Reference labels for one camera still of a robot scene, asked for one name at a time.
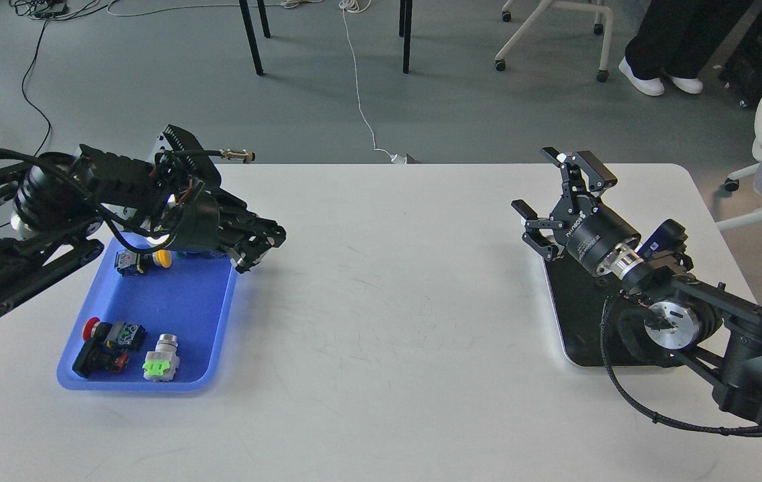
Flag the person legs white shoes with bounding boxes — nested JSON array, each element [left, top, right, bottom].
[[619, 1, 752, 96]]

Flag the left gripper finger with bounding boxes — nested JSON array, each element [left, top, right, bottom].
[[223, 241, 273, 274], [230, 208, 286, 250]]

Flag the black table legs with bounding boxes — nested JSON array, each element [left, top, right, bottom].
[[238, 0, 414, 76]]

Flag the yellow push button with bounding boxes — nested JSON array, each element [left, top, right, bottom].
[[114, 249, 173, 276]]

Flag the red emergency stop button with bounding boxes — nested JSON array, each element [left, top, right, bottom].
[[72, 317, 128, 378]]

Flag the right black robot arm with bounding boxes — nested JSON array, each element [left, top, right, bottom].
[[512, 147, 762, 437]]

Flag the black cable on floor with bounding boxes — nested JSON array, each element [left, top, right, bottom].
[[0, 0, 104, 362]]

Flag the green silver push button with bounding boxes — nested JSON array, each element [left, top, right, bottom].
[[142, 333, 180, 382]]

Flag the white cable on floor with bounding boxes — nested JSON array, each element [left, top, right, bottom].
[[106, 0, 408, 165]]

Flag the white chair base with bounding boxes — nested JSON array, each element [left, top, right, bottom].
[[492, 1, 615, 84]]

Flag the blue plastic tray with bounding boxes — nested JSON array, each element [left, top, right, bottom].
[[56, 239, 238, 392]]

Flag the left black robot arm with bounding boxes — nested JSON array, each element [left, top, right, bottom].
[[0, 125, 287, 317]]

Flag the silver metal tray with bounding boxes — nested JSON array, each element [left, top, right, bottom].
[[544, 256, 681, 368]]

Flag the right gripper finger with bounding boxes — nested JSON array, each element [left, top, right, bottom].
[[512, 199, 572, 260], [541, 147, 619, 216]]

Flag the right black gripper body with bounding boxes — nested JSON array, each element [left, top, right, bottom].
[[550, 198, 641, 276]]

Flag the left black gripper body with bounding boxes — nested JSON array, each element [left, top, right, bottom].
[[153, 188, 248, 252]]

